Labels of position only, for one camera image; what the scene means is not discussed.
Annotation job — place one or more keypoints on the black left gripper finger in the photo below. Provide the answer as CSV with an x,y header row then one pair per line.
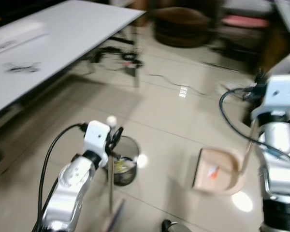
x,y
117,136

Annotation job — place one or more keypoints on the broom with white knob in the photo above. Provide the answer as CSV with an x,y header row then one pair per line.
x,y
110,188

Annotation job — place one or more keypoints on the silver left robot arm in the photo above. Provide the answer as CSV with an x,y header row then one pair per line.
x,y
70,186

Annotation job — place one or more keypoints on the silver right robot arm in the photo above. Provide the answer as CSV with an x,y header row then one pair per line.
x,y
279,169

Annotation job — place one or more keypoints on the black mesh waste bin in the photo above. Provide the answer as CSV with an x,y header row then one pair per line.
x,y
130,150

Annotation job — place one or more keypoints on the yellow crumpled wrapper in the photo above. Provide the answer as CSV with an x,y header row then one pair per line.
x,y
124,166

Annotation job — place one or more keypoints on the pink seat cushion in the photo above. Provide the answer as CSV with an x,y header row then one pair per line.
x,y
245,21

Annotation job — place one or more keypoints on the brown round pouf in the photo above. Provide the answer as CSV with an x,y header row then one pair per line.
x,y
182,26

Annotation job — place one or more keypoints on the orange scrap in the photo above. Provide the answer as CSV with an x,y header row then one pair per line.
x,y
213,172

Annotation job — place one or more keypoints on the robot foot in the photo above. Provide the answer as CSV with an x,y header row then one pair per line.
x,y
175,226

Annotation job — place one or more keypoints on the white table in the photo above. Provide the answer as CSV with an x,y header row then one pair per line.
x,y
72,34

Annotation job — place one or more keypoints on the small black object on table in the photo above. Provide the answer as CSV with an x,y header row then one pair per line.
x,y
21,67

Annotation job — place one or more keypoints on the white flat box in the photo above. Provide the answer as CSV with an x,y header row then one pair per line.
x,y
14,38

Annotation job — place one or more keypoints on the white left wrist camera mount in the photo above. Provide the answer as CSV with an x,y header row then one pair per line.
x,y
95,137

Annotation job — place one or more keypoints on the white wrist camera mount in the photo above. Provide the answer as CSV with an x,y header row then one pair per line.
x,y
282,94
95,137

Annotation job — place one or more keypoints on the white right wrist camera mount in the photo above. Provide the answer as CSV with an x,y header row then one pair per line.
x,y
282,94

